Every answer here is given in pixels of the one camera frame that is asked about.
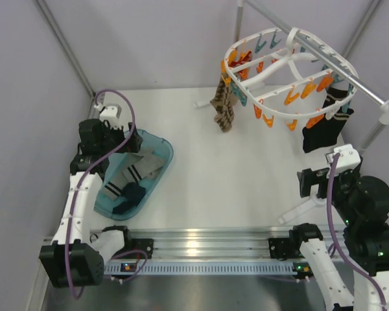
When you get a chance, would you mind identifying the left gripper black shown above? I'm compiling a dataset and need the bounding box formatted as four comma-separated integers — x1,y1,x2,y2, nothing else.
99,121,142,156

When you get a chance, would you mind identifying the grey striped sock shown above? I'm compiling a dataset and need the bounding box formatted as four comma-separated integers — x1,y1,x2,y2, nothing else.
101,148,166,200

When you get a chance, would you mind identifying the white oval clip hanger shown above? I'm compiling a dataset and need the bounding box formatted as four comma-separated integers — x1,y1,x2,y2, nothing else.
221,28,357,131

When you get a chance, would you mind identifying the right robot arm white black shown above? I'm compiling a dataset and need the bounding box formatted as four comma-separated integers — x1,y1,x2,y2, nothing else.
289,154,389,310

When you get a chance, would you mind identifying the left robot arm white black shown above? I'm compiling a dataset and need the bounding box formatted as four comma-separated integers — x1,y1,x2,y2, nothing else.
39,119,143,290

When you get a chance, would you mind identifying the black striped sock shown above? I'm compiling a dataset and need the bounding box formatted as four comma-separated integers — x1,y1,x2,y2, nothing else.
302,105,354,154

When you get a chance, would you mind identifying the navy blue sock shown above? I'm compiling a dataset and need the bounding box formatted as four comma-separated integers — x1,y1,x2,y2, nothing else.
112,182,146,214

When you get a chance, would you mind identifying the metal drying rack stand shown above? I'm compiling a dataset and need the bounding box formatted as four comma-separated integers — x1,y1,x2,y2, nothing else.
194,0,389,225

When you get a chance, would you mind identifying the brown checkered sock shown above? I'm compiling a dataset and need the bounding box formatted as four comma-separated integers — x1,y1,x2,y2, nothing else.
210,74,238,132

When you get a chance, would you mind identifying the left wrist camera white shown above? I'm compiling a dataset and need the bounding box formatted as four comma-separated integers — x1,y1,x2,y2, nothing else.
93,103,122,127

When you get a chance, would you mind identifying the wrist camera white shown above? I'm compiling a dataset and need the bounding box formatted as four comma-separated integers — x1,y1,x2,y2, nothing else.
93,103,122,127
325,144,362,172

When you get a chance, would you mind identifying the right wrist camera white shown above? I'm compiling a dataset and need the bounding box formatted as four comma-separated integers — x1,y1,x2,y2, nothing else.
325,144,362,172

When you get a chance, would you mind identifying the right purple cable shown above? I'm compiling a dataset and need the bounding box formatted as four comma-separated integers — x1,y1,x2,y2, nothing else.
325,154,389,311

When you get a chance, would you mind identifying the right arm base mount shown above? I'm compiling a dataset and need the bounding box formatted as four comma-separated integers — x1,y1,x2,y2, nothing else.
268,238,303,261

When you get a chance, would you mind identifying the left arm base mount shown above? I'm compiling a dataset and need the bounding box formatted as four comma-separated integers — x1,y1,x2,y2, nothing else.
113,238,154,259

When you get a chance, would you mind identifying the aluminium rail frame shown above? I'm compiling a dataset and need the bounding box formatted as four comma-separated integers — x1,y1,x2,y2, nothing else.
104,227,311,277

